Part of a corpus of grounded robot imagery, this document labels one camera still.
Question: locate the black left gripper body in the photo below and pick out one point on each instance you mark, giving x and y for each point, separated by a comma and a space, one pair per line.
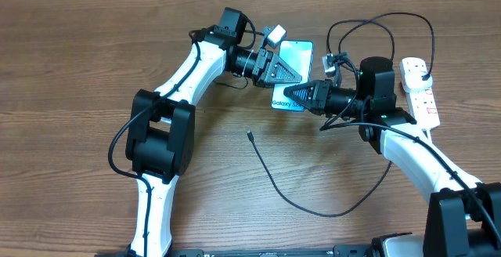
261, 65

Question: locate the white power strip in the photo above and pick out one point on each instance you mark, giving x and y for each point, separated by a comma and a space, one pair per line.
422, 105

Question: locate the white charger plug adapter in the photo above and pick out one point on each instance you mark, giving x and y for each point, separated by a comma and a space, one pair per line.
415, 81

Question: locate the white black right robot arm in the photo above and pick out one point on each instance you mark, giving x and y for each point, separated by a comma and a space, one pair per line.
463, 217

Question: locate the blue Galaxy smartphone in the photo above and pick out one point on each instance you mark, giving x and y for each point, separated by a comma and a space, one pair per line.
298, 54

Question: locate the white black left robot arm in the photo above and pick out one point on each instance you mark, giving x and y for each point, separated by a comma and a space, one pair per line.
161, 128

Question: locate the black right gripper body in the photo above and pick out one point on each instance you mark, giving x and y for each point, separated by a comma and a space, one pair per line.
322, 97

